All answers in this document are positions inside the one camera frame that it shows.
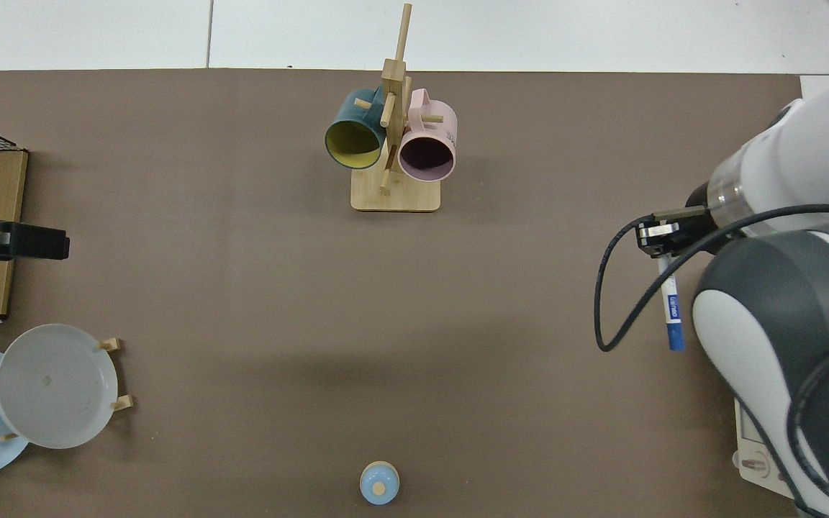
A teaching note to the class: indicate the blue and white marker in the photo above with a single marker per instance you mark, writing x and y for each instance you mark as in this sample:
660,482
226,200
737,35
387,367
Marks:
672,309

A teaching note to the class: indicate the grey plate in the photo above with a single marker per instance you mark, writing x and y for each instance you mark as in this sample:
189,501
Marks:
55,388

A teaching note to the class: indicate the wooden plate rack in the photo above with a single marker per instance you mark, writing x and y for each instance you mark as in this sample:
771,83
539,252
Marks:
121,403

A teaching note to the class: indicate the pale toaster oven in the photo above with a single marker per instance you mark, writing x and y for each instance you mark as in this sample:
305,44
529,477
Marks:
753,446

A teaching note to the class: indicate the brown table cloth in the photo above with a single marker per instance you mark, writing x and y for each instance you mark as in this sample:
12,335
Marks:
278,302

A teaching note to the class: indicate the pink mug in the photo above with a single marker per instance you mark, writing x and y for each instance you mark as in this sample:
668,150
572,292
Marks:
437,122

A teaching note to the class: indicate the wooden cup stand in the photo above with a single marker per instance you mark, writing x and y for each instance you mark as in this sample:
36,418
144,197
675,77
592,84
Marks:
394,196

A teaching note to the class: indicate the dark teal mug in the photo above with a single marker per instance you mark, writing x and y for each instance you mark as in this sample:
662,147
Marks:
346,115

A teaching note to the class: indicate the small blue round thing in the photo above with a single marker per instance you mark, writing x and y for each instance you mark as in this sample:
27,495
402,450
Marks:
378,483

